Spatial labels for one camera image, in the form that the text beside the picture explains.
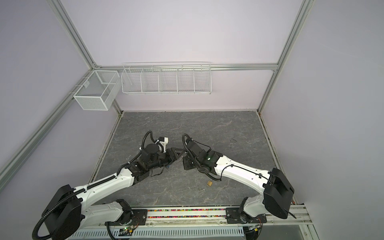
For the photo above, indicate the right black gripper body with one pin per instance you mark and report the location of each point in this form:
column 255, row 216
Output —
column 189, row 164

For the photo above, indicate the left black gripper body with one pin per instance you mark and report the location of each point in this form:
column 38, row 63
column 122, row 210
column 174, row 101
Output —
column 167, row 158

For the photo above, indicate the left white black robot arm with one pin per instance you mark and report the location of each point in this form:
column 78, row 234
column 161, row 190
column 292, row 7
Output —
column 70, row 208

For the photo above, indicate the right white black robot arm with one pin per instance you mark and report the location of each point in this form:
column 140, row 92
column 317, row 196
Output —
column 275, row 192

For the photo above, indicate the white mesh box basket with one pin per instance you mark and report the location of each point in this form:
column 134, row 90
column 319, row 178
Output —
column 99, row 90

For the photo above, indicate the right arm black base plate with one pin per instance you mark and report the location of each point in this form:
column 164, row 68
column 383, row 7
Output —
column 234, row 216

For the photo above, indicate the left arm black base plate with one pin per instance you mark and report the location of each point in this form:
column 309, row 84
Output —
column 136, row 217

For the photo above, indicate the white wire shelf basket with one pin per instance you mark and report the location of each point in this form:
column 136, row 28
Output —
column 167, row 78

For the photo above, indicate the white vented cable duct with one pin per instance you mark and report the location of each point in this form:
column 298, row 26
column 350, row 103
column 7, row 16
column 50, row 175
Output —
column 158, row 233

